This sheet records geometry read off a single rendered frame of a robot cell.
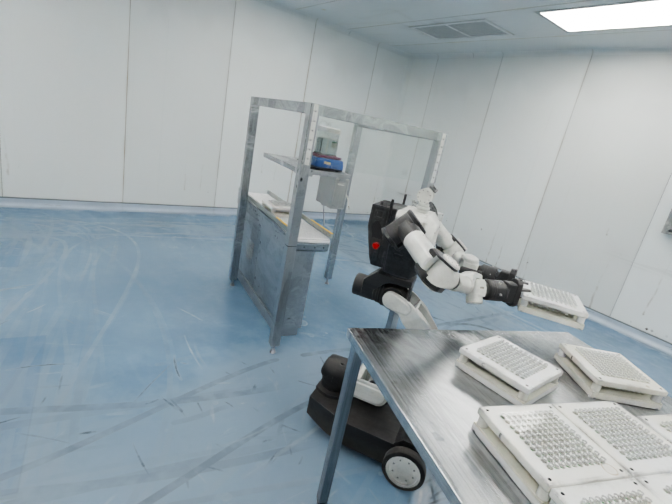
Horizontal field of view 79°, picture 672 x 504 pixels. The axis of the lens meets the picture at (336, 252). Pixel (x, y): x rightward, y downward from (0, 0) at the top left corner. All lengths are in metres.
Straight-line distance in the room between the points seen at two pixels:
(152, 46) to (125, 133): 1.06
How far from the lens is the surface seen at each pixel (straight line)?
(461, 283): 1.56
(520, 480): 1.12
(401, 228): 1.64
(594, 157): 5.62
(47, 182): 5.74
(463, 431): 1.21
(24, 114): 5.63
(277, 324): 2.72
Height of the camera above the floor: 1.51
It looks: 17 degrees down
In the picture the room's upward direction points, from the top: 11 degrees clockwise
